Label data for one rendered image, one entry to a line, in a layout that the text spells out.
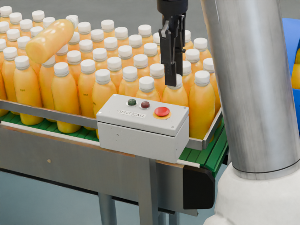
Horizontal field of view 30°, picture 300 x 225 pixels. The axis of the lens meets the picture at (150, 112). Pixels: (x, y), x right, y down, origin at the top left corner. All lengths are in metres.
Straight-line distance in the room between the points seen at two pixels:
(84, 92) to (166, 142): 0.36
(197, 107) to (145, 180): 0.23
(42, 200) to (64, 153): 1.18
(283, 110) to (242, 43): 0.11
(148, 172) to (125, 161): 0.14
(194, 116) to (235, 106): 0.75
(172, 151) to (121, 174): 0.31
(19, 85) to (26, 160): 0.25
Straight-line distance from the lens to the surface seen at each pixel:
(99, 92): 1.49
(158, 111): 1.30
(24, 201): 2.81
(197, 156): 1.51
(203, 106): 1.47
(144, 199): 1.48
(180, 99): 1.45
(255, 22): 0.72
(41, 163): 1.71
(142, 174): 1.43
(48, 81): 1.61
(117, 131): 1.33
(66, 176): 1.69
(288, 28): 1.42
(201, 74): 1.46
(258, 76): 0.74
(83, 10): 4.72
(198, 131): 1.52
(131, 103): 1.34
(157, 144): 1.31
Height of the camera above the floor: 1.83
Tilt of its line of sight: 34 degrees down
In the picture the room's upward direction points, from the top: 3 degrees counter-clockwise
